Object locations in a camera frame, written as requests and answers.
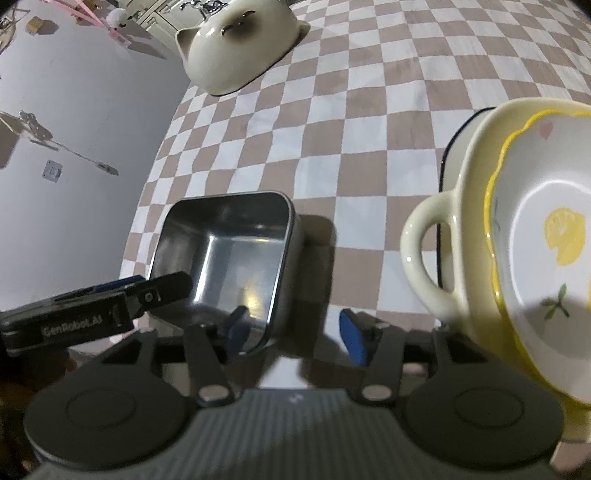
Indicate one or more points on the cream cat-shaped ceramic bowl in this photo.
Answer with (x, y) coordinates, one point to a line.
(240, 55)

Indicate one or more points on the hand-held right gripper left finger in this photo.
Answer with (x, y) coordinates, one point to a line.
(238, 330)

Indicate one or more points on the white blue-rimmed plate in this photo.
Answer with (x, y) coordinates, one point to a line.
(455, 157)

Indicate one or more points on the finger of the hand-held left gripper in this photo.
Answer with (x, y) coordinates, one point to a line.
(161, 290)
(120, 284)

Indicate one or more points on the silver metal ornament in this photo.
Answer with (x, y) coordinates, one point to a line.
(203, 7)

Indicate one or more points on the white scalloped yellow-rimmed bowl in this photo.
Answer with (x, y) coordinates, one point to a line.
(531, 258)

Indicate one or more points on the grey wall hook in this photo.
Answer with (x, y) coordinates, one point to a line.
(52, 170)

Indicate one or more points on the brown white checkered tablecloth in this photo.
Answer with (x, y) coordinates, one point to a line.
(346, 115)

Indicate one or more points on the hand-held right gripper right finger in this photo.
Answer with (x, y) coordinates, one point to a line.
(354, 337)

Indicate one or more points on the small steel square tray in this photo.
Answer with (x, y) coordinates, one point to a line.
(221, 249)

